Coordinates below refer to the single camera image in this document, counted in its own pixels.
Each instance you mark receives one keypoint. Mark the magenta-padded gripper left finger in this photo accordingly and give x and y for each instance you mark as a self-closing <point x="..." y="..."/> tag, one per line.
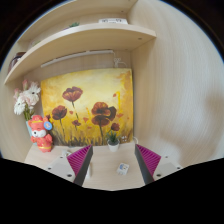
<point x="78" y="163"/>

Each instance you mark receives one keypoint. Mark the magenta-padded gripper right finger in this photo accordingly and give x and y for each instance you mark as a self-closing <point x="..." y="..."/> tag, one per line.
<point x="149" y="163"/>

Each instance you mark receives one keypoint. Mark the white light bar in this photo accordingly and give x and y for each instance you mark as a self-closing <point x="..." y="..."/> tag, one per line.
<point x="76" y="58"/>

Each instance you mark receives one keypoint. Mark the red plush toy figure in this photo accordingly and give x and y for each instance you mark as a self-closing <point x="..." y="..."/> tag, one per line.
<point x="41" y="135"/>

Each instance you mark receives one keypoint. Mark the wooden shelf unit with items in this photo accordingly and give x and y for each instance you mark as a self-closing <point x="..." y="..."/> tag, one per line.
<point x="86" y="35"/>

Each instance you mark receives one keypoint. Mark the small white charger block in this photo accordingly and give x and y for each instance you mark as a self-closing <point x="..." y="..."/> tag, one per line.
<point x="122" y="169"/>

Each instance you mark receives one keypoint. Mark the yellow poppy flower painting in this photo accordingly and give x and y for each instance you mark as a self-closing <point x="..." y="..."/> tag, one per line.
<point x="90" y="100"/>

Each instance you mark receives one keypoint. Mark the small potted green plant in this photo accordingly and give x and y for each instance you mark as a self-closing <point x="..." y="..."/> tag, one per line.
<point x="113" y="145"/>

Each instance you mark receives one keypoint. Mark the light blue vase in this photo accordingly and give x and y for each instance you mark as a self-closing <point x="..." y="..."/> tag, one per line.
<point x="29" y="128"/>

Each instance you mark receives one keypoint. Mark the white plug adapter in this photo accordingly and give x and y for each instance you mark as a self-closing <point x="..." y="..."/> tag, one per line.
<point x="66" y="153"/>

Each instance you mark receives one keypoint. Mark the pink and white flower bouquet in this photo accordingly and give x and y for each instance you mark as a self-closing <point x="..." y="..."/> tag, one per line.
<point x="26" y="98"/>

